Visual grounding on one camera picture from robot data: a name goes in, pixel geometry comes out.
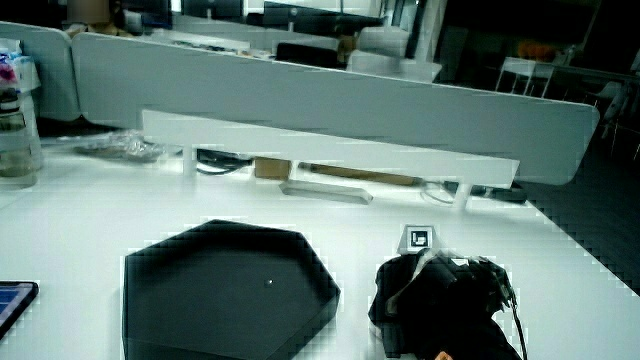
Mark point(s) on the clear plastic bottle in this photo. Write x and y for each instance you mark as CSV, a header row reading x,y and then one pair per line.
x,y
15,145

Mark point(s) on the white monitor riser shelf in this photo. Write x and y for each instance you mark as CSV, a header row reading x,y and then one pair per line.
x,y
320,145

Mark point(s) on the long grey desk partition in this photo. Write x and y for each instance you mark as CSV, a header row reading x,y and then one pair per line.
x,y
320,95

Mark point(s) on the person's right forearm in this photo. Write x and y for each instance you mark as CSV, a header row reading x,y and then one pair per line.
x,y
442,356

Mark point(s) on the white background table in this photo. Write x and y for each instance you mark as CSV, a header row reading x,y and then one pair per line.
x,y
525,70

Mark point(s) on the short grey desk partition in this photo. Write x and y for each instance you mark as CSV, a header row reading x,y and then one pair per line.
x,y
45,70

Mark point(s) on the black tablet with blue screen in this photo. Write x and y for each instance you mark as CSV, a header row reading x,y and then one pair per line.
x,y
12,300

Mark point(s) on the long wooden stick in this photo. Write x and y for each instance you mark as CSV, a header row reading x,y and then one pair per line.
x,y
360,174

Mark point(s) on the white desk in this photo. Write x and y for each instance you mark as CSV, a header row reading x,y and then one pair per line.
x,y
100,215

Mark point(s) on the small brown cardboard box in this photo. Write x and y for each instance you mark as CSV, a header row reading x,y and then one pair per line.
x,y
272,168

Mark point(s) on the crumpled clear plastic wrap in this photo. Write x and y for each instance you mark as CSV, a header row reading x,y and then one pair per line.
x,y
122,146

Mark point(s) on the person's right hand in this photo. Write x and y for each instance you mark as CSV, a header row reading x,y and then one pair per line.
x,y
440,305

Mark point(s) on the black hexagonal tray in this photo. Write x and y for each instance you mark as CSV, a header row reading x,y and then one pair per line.
x,y
225,295

